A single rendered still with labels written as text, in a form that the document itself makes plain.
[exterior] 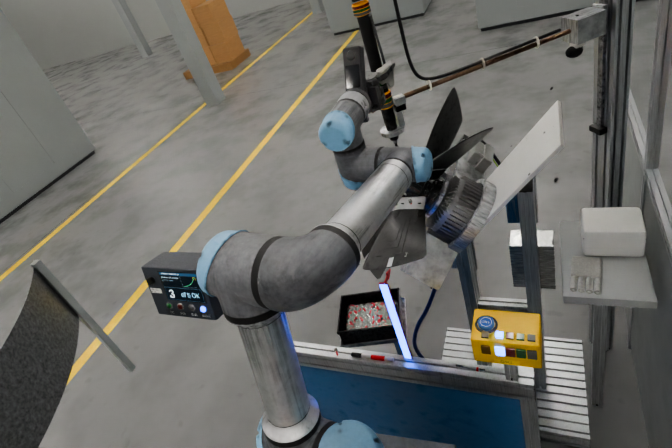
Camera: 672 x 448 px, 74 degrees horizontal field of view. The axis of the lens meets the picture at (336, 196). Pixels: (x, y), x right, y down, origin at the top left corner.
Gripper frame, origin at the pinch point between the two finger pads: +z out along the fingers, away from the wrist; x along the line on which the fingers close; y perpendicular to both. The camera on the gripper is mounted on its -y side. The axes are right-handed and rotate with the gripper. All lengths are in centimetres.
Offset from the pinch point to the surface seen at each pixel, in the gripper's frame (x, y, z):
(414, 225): 3.1, 47.8, -10.0
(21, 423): -161, 98, -77
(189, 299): -66, 52, -42
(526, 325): 34, 59, -35
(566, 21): 46, 9, 34
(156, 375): -185, 166, -14
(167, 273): -71, 43, -39
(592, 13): 53, 8, 34
